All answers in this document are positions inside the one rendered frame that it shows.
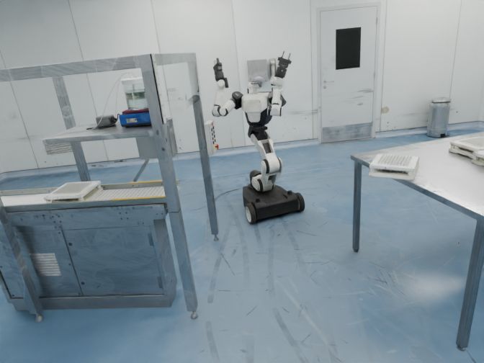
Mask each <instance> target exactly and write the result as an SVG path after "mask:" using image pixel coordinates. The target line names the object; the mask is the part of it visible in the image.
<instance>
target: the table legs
mask: <svg viewBox="0 0 484 363"><path fill-rule="evenodd" d="M361 187H362V164H360V163H358V162H356V161H354V214H353V242H352V248H353V252H358V250H359V230H360V209H361ZM483 262H484V223H482V222H480V221H479V220H477V224H476V229H475V236H474V241H473V245H472V253H471V257H470V265H469V270H468V274H467V282H466V287H465V294H464V299H463V304H462V311H461V316H460V324H459V328H458V332H457V340H456V344H457V348H458V349H459V350H460V351H465V348H466V347H467V346H468V342H469V337H470V331H471V327H472V320H473V316H474V312H475V304H476V300H477V296H478V289H479V285H480V278H481V274H482V270H483Z"/></svg>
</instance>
